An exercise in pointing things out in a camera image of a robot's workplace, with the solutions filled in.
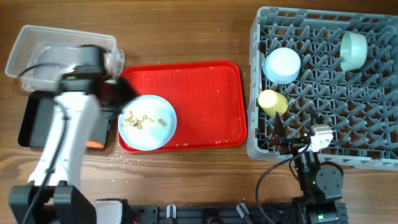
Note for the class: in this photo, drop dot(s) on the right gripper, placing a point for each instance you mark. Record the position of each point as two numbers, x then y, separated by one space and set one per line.
294 144

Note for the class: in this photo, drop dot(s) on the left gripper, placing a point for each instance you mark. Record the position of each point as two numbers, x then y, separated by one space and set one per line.
121 92

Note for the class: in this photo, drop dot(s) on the yellow plastic cup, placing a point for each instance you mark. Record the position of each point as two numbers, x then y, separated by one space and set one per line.
272 102

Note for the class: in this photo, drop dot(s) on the peanut shell scraps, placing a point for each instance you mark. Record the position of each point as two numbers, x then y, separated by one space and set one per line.
141 120

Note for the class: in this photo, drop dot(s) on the light blue plate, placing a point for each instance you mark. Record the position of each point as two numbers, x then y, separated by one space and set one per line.
149 139

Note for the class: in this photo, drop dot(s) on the orange carrot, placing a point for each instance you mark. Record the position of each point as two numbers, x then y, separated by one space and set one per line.
95 145

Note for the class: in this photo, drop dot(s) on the light blue bowl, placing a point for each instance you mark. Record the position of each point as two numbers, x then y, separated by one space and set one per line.
282 66

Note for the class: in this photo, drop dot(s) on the mint green bowl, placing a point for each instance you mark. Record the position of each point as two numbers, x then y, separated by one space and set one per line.
354 50

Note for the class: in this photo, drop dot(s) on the white tissue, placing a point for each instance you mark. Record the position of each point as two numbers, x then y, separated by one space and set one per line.
107 57

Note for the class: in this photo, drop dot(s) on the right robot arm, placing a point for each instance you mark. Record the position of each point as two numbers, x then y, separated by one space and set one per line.
320 182

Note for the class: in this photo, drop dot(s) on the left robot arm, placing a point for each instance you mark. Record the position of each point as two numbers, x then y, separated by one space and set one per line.
52 193

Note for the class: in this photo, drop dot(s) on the grey dishwasher rack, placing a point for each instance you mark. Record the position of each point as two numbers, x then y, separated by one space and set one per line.
360 105

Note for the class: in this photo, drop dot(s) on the red serving tray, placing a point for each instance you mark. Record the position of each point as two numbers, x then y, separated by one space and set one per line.
206 96

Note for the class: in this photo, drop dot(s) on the black rectangular tray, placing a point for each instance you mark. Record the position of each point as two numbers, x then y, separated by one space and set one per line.
37 121

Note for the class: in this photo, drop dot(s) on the clear plastic bin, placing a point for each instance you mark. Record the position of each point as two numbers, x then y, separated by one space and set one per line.
37 44

